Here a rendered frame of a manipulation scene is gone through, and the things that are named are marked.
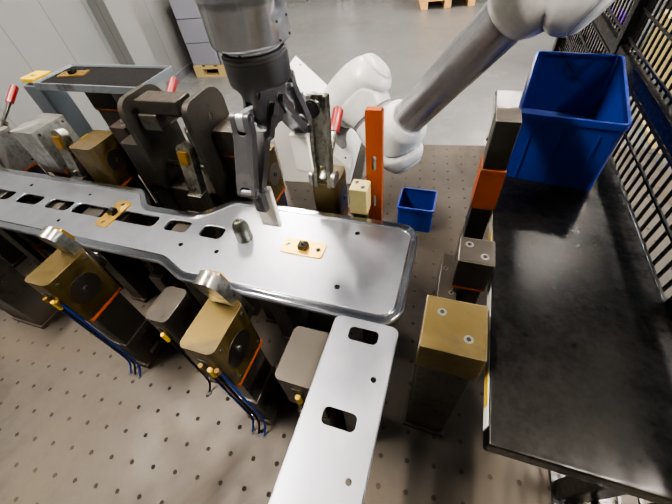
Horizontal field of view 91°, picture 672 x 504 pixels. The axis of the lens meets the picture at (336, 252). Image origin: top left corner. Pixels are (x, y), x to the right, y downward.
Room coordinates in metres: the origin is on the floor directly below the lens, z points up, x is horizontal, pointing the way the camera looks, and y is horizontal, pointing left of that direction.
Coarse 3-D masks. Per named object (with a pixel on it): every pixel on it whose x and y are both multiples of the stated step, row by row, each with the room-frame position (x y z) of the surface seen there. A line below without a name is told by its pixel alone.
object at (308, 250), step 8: (288, 240) 0.45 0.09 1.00; (296, 240) 0.45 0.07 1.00; (304, 240) 0.45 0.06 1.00; (280, 248) 0.43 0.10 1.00; (288, 248) 0.43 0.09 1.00; (296, 248) 0.43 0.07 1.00; (304, 248) 0.42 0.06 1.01; (312, 248) 0.42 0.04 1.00; (320, 248) 0.42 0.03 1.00; (312, 256) 0.40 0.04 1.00; (320, 256) 0.40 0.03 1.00
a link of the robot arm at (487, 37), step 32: (512, 0) 0.68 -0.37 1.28; (544, 0) 0.64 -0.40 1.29; (576, 0) 0.61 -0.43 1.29; (608, 0) 0.60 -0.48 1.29; (480, 32) 0.74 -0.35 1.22; (512, 32) 0.69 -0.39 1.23; (576, 32) 0.62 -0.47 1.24; (448, 64) 0.80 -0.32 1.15; (480, 64) 0.75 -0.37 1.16; (416, 96) 0.88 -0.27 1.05; (448, 96) 0.81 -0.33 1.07; (384, 128) 0.94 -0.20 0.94; (416, 128) 0.90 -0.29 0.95; (384, 160) 0.94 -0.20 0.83; (416, 160) 0.92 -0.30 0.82
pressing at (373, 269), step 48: (48, 192) 0.74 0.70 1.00; (96, 192) 0.71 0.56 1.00; (144, 192) 0.68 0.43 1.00; (96, 240) 0.53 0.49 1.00; (144, 240) 0.51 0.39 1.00; (192, 240) 0.49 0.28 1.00; (336, 240) 0.44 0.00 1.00; (384, 240) 0.42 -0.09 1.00; (240, 288) 0.36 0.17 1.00; (288, 288) 0.34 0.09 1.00; (384, 288) 0.31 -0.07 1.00
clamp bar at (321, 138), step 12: (312, 96) 0.58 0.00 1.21; (324, 96) 0.56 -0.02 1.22; (312, 108) 0.54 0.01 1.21; (324, 108) 0.56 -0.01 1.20; (312, 120) 0.57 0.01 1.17; (324, 120) 0.56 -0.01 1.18; (312, 132) 0.56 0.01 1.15; (324, 132) 0.56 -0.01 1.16; (312, 144) 0.56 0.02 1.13; (324, 144) 0.55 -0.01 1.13; (312, 156) 0.56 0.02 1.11; (324, 156) 0.56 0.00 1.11
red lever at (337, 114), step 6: (336, 108) 0.66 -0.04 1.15; (336, 114) 0.65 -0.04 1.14; (342, 114) 0.66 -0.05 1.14; (336, 120) 0.64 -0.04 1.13; (336, 126) 0.63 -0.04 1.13; (336, 132) 0.62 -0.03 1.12; (336, 138) 0.62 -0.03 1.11; (324, 168) 0.56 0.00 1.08; (324, 174) 0.55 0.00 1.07; (324, 180) 0.55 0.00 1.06
